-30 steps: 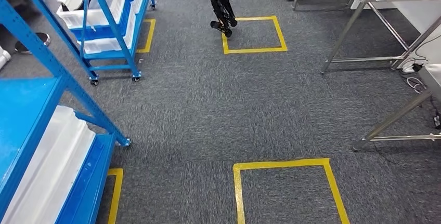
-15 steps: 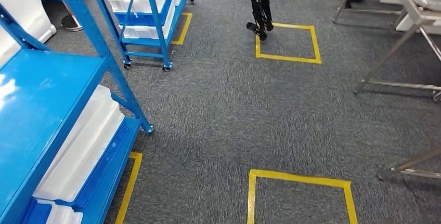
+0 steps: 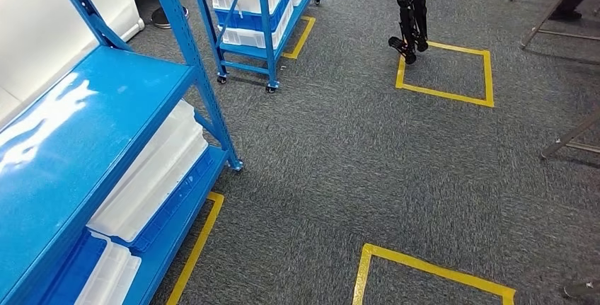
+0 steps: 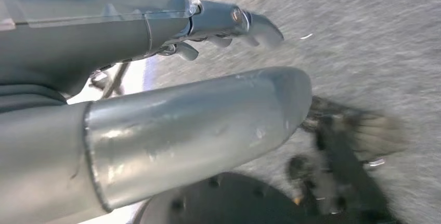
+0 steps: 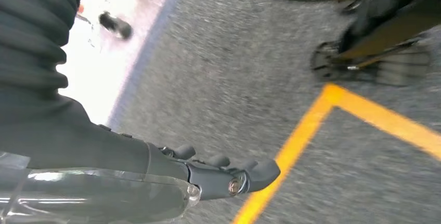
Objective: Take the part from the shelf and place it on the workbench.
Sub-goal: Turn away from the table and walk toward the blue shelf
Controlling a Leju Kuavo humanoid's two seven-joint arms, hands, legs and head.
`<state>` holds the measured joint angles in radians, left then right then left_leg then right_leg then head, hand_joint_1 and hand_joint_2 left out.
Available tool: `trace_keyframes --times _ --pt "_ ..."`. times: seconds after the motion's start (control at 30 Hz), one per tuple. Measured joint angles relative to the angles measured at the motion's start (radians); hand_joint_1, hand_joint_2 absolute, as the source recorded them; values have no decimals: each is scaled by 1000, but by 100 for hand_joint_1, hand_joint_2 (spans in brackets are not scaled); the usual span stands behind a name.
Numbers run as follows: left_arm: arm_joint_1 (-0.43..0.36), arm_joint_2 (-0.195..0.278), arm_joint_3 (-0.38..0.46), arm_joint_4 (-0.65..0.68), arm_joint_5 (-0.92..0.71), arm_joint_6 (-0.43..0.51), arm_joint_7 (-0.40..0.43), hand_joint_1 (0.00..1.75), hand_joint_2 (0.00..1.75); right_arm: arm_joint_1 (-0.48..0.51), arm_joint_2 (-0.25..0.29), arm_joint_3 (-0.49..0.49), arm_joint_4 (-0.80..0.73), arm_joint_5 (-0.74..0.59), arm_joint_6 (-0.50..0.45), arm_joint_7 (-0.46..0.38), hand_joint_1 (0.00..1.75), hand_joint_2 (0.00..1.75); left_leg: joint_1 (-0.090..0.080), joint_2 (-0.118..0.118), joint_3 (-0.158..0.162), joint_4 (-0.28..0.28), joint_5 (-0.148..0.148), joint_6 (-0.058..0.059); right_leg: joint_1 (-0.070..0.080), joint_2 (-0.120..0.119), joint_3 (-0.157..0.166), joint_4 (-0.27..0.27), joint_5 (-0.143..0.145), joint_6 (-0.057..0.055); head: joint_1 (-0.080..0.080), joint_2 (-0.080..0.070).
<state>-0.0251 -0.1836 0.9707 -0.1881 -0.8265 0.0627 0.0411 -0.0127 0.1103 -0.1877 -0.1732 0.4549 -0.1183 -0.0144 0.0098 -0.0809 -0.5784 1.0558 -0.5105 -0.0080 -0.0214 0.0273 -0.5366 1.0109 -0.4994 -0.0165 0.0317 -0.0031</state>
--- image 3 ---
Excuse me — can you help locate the blue metal shelf rack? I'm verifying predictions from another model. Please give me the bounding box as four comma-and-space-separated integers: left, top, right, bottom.
0, 0, 245, 305

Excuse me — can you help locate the blue rack on casters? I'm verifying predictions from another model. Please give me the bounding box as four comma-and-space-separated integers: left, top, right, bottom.
186, 0, 340, 95

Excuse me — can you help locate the yellow floor tape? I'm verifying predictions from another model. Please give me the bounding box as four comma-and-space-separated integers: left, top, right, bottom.
166, 191, 226, 305

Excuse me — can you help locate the black humanoid robot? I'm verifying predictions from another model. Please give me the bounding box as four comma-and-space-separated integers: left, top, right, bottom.
383, 0, 442, 66

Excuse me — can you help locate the white car body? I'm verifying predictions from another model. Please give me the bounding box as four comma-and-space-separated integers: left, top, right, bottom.
0, 0, 146, 126

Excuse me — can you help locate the steel stanchion post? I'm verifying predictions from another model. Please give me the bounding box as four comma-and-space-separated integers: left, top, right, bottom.
149, 5, 191, 31

